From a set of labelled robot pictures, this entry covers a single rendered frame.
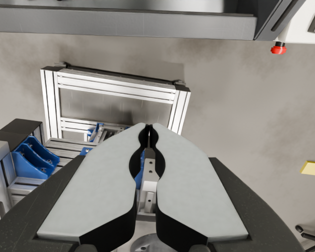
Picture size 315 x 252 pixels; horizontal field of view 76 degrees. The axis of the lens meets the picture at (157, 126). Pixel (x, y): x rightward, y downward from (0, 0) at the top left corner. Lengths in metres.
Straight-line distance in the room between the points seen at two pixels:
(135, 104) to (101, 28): 0.87
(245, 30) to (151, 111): 0.91
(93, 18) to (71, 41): 1.04
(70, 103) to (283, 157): 1.70
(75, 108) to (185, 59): 0.76
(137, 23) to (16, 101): 1.43
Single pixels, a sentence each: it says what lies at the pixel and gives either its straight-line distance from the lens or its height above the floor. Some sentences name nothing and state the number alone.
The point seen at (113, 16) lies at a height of 0.95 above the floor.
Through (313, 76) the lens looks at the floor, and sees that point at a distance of 1.77.
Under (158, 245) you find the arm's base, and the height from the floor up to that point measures 1.07.
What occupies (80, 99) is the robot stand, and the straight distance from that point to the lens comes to 1.30.
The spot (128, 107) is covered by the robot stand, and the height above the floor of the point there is 0.21.
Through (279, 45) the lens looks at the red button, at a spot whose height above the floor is 0.81.
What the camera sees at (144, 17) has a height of 0.95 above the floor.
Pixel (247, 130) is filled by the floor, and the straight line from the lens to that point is 1.72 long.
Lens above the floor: 1.36
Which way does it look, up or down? 62 degrees down
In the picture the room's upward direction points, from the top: 178 degrees clockwise
